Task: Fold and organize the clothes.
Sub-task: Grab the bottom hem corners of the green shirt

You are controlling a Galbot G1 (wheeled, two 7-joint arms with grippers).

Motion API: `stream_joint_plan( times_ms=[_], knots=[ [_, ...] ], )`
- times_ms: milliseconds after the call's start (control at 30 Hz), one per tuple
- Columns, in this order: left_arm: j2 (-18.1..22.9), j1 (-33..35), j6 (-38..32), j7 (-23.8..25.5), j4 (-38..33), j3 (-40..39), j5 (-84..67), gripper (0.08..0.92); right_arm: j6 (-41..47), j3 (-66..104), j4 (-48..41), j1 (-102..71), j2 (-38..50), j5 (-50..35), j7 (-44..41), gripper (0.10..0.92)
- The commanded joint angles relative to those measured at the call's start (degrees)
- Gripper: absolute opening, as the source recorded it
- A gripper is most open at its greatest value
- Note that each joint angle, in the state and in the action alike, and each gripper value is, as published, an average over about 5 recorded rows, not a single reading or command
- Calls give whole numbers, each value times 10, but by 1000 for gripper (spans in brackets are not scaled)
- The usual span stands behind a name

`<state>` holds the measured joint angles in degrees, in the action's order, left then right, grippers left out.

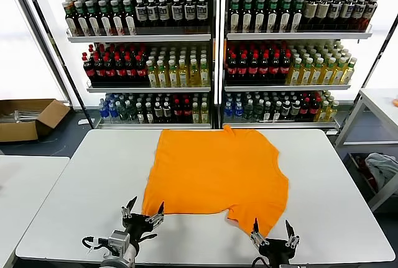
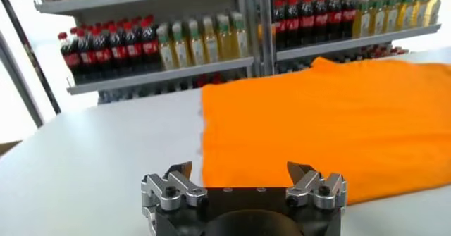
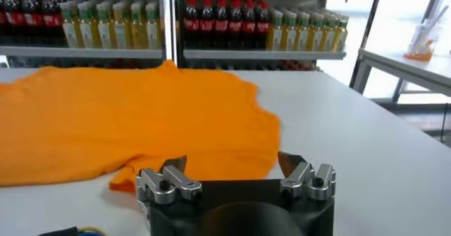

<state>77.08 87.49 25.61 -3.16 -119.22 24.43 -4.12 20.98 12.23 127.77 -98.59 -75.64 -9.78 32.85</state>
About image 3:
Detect cola bottle red cap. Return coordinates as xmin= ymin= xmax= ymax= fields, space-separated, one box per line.
xmin=228 ymin=0 xmax=243 ymax=51
xmin=214 ymin=0 xmax=229 ymax=50
xmin=255 ymin=1 xmax=271 ymax=51
xmin=37 ymin=0 xmax=66 ymax=47
xmin=1 ymin=0 xmax=24 ymax=46
xmin=19 ymin=0 xmax=44 ymax=46
xmin=183 ymin=0 xmax=200 ymax=50
xmin=242 ymin=0 xmax=257 ymax=51
xmin=199 ymin=0 xmax=215 ymax=50

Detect white side table grey legs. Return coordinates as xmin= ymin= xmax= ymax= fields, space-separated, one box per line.
xmin=350 ymin=48 xmax=451 ymax=104

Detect yellow tea bottle green label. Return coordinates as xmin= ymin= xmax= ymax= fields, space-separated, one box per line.
xmin=144 ymin=1 xmax=162 ymax=51
xmin=332 ymin=15 xmax=350 ymax=53
xmin=280 ymin=11 xmax=298 ymax=52
xmin=307 ymin=13 xmax=325 ymax=52
xmin=129 ymin=1 xmax=146 ymax=50
xmin=295 ymin=11 xmax=311 ymax=52
xmin=59 ymin=1 xmax=80 ymax=49
xmin=77 ymin=1 xmax=96 ymax=49
xmin=320 ymin=14 xmax=338 ymax=53
xmin=95 ymin=1 xmax=113 ymax=49
xmin=266 ymin=8 xmax=285 ymax=51
xmin=112 ymin=1 xmax=130 ymax=50

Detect grey metal shelf rack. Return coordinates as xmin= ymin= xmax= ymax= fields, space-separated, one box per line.
xmin=0 ymin=0 xmax=173 ymax=70
xmin=173 ymin=0 xmax=363 ymax=72

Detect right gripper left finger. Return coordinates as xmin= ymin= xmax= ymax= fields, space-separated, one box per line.
xmin=135 ymin=155 xmax=204 ymax=205

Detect black window frame post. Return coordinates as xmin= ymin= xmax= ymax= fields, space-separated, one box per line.
xmin=349 ymin=0 xmax=388 ymax=87

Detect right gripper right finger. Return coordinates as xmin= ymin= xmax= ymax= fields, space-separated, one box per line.
xmin=277 ymin=151 xmax=338 ymax=201

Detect clear container orange contents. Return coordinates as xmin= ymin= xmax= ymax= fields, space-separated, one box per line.
xmin=404 ymin=5 xmax=450 ymax=62

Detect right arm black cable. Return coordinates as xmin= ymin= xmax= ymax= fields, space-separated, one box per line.
xmin=37 ymin=225 xmax=106 ymax=236

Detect orange t-shirt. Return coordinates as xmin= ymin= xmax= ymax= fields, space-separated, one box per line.
xmin=0 ymin=59 xmax=282 ymax=193

